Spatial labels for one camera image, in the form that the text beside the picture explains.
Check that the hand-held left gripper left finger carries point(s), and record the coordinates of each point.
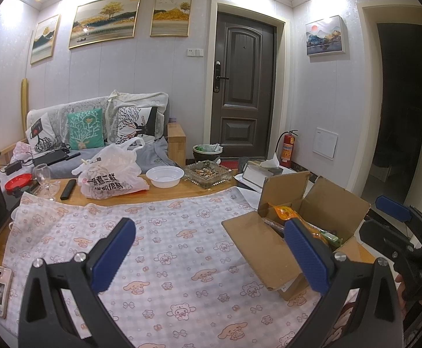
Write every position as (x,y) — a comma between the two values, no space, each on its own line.
(113,248)

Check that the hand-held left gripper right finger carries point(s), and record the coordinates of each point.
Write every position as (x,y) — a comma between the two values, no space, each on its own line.
(305,252)

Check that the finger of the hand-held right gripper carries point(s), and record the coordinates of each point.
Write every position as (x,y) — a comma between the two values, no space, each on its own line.
(392,205)
(381,237)

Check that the green snack packet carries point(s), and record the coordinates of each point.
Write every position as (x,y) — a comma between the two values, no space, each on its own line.
(332,239)

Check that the orange packet of yellow strips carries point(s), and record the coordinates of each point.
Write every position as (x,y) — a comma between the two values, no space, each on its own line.
(287,212)

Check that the brown cardboard box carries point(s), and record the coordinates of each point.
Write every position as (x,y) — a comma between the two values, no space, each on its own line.
(327,203)

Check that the cartoon printed tablecloth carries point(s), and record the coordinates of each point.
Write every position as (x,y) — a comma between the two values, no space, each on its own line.
(178,246)

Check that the white printed plastic bag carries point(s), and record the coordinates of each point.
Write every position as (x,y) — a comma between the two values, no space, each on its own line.
(109,177)

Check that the black remote control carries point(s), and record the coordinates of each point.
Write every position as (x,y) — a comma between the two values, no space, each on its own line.
(68,189)

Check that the white plastic bowl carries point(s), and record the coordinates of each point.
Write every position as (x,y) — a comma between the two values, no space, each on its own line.
(165,177)

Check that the white papers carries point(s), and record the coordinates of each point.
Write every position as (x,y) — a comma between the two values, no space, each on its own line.
(247,183)

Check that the white tissue box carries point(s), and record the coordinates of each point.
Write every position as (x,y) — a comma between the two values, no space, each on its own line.
(258,174)

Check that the grey garment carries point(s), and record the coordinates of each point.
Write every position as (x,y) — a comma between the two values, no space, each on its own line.
(156,156)

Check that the white cup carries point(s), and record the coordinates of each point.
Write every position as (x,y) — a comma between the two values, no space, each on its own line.
(14,221)

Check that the wine glass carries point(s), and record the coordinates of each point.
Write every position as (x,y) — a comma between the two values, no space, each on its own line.
(41,174)

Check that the red fire extinguisher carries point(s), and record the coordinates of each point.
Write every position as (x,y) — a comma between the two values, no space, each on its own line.
(287,148)

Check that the black tea tray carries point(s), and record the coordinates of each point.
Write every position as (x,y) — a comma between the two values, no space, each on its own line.
(15,199)

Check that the black laptop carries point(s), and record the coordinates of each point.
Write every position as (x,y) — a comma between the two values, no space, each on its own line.
(49,158)

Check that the red doormat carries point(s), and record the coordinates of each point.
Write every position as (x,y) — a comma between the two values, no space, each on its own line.
(232,163)

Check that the glass ashtray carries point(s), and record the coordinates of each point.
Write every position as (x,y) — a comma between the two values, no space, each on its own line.
(207,174)

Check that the phone in clear case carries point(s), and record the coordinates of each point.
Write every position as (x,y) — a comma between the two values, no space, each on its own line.
(0,292)

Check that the green coral print cushion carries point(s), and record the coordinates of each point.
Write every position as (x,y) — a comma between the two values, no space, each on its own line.
(85,128)

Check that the white cushion with tree print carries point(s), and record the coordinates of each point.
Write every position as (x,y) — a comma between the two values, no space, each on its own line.
(134,123)

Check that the black power adapter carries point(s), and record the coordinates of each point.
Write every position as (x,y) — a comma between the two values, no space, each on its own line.
(13,167)

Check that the pink plastic bag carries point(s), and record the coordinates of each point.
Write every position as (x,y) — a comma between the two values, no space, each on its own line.
(22,151)

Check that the green trash bin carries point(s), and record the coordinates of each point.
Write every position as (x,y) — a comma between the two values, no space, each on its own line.
(207,154)

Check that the white cushion with red print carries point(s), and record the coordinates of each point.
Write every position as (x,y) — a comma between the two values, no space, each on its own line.
(40,132)

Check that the grey sofa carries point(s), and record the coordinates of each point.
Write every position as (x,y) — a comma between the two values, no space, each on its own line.
(60,116)

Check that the white tote bag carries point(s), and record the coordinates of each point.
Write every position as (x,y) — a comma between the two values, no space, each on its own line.
(138,98)

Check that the yellow rolled mat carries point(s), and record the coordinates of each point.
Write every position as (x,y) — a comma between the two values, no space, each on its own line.
(24,108)

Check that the mountain sunset canvas painting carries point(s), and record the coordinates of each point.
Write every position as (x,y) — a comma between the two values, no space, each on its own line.
(325,36)

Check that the dark grey door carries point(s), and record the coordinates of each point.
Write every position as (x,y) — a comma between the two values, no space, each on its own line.
(245,79)

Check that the wide golden tree painting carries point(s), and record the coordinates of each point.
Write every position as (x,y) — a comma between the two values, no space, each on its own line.
(104,21)

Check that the square golden tree painting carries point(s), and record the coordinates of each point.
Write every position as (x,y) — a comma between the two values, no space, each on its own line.
(171,14)

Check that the white wall panel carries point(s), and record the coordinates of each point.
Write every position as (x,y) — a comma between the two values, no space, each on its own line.
(325,143)

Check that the white light switch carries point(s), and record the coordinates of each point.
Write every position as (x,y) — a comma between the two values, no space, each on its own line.
(194,53)

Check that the small mountain painting gold frame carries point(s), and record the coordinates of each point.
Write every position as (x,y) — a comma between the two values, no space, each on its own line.
(44,39)

